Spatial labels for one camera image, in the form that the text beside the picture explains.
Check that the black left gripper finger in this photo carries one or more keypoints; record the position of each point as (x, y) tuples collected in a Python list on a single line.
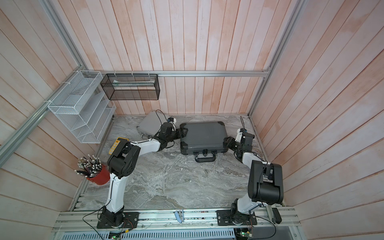
[(178, 136), (182, 131)]

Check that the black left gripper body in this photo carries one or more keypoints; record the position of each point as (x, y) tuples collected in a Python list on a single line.
[(174, 135)]

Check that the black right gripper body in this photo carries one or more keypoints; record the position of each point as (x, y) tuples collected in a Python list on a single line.
[(239, 149)]

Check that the dark grey poker case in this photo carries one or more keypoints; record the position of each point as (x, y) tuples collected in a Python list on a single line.
[(204, 140)]

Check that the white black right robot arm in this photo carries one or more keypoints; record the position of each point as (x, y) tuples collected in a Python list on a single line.
[(265, 185)]

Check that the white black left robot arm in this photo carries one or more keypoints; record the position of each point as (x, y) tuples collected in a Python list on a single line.
[(122, 163)]

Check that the silver aluminium poker case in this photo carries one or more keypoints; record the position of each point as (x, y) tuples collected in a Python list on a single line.
[(151, 124)]

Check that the yellow calculator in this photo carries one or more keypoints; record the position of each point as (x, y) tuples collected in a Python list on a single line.
[(114, 146)]

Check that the red pencil cup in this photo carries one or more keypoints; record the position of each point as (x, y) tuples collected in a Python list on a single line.
[(93, 170)]

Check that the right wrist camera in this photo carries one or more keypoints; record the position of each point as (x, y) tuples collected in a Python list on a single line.
[(240, 133)]

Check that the black mesh wall basket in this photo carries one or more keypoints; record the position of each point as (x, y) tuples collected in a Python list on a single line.
[(144, 87)]

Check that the blue clip on rail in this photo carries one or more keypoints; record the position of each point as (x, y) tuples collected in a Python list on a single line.
[(179, 216)]

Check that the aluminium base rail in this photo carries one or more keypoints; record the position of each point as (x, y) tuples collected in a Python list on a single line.
[(269, 223)]

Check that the white wire mesh shelf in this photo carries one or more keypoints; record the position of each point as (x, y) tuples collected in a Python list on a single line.
[(85, 112)]

